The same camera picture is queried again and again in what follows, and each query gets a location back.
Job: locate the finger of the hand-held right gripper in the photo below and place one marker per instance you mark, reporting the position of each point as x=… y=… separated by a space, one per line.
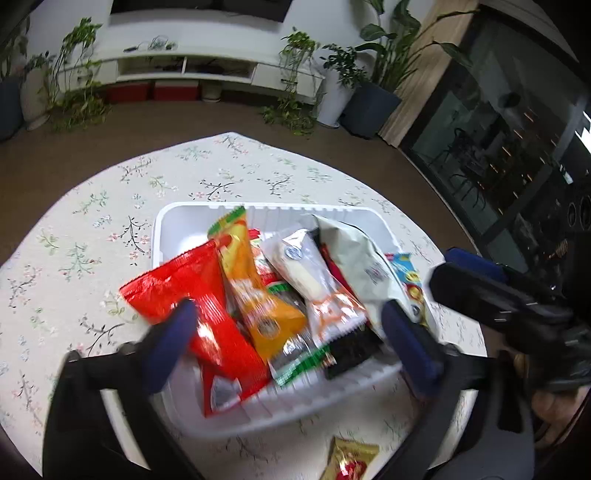
x=475 y=263
x=475 y=288

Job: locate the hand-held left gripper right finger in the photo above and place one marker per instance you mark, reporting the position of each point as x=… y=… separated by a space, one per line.
x=411 y=346

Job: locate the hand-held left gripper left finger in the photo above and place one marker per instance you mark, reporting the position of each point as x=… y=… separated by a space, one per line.
x=171 y=341

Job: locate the white plastic tray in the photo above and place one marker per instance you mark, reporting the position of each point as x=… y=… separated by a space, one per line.
x=184 y=230

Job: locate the person's right hand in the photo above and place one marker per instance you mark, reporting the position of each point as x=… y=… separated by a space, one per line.
x=554 y=410

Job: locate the black gold snack packet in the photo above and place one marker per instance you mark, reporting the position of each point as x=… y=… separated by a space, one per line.
x=352 y=354

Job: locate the cartoon print snack packet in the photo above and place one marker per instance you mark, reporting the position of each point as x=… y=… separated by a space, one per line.
x=411 y=281

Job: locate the orange snack packet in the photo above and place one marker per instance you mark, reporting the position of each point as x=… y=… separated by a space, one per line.
x=249 y=295

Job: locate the thin red striped snack packet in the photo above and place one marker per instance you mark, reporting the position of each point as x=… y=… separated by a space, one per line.
x=339 y=277

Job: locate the white snack packet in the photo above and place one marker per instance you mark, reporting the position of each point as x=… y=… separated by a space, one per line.
x=360 y=258

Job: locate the clear green-edged snack packet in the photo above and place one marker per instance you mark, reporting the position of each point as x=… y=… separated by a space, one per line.
x=295 y=362

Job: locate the glass sliding door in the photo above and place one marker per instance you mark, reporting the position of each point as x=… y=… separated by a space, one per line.
x=498 y=138

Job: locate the red gold candy packet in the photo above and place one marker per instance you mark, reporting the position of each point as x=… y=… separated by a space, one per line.
x=353 y=461

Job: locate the clear orange-printed snack packet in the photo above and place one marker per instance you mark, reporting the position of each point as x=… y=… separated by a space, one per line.
x=300 y=272

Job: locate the floral tablecloth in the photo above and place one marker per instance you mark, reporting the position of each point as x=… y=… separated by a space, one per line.
x=92 y=230

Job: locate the beige curtain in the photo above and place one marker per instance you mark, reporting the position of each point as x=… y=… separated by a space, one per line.
x=415 y=92

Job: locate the large plant in grey pot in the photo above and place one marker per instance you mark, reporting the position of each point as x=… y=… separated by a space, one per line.
x=369 y=106

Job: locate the small tree in white pot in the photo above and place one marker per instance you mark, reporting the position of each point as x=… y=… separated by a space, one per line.
x=334 y=97

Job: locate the trailing vine plant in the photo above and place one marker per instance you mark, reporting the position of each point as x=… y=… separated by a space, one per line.
x=293 y=92

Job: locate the red storage box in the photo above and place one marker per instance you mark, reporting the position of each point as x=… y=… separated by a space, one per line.
x=128 y=92
x=176 y=91

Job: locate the leafy plant in white pot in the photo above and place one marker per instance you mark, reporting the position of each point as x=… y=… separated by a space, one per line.
x=69 y=83

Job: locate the leafy plant in dark pot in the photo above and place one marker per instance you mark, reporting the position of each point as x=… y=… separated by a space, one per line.
x=9 y=106

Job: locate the white television cabinet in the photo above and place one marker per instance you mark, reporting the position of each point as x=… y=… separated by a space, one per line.
x=207 y=37

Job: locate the black television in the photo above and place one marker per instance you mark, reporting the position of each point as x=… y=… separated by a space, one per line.
x=203 y=7

